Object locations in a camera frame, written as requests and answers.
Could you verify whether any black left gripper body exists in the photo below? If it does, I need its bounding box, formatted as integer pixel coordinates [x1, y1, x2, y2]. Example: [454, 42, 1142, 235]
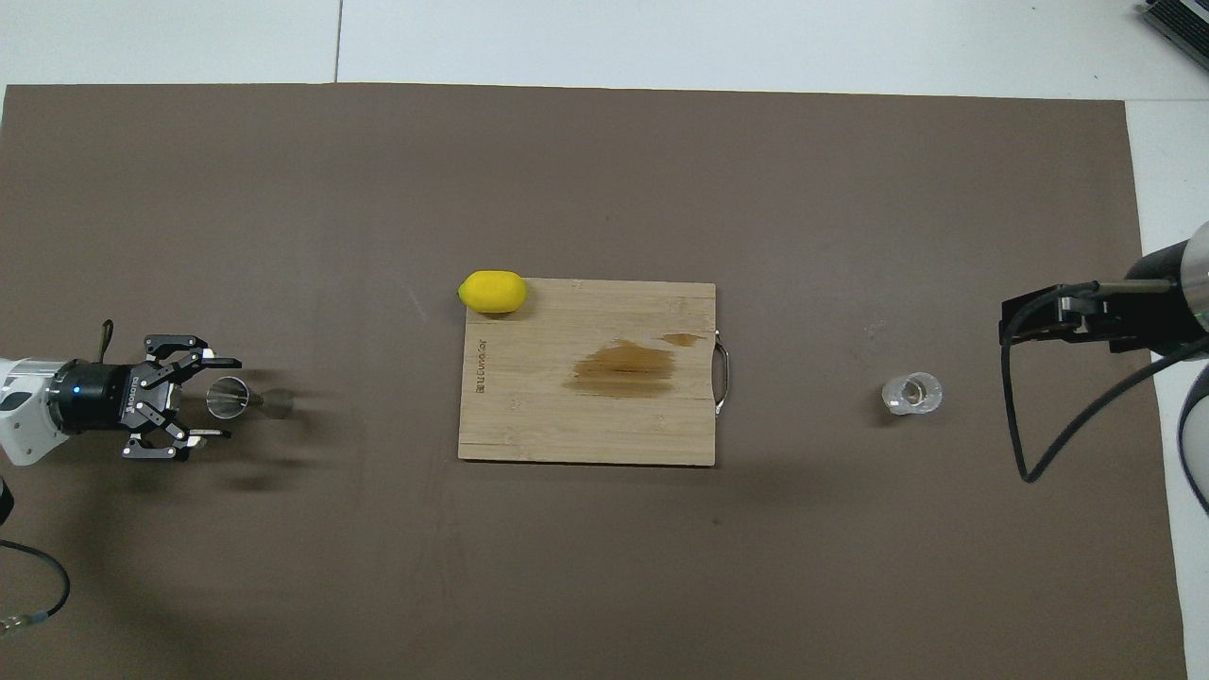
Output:
[51, 361, 181, 434]

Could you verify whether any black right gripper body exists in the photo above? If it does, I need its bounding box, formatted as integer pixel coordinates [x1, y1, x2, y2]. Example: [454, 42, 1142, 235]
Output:
[1075, 241, 1208, 349]

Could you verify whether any steel cocktail jigger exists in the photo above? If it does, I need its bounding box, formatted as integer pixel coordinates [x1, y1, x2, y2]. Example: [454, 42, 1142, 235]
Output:
[206, 376, 295, 420]

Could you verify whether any small clear glass cup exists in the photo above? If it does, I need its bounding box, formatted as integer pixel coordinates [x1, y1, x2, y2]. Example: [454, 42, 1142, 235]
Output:
[881, 372, 944, 416]

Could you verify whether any yellow lemon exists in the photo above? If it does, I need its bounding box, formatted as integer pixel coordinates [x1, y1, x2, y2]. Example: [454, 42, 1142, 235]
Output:
[458, 270, 528, 315]

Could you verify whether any grey laptop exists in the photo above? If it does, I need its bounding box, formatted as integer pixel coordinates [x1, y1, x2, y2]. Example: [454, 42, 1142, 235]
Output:
[1138, 0, 1209, 69]

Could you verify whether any wooden cutting board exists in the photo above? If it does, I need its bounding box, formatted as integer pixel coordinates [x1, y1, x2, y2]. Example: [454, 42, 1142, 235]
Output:
[458, 279, 730, 468]

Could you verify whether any brown table mat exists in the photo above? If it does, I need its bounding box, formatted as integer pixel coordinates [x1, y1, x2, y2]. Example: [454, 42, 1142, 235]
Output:
[0, 83, 1189, 680]

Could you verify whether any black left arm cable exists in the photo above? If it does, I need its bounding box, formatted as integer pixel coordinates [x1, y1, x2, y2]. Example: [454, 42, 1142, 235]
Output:
[0, 319, 73, 629]

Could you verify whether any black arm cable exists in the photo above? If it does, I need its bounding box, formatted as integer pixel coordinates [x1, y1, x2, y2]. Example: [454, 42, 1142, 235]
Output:
[0, 319, 73, 629]
[1003, 280, 1209, 483]

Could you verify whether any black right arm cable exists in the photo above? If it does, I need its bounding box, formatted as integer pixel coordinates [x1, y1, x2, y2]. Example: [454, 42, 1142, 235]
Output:
[1003, 280, 1209, 483]

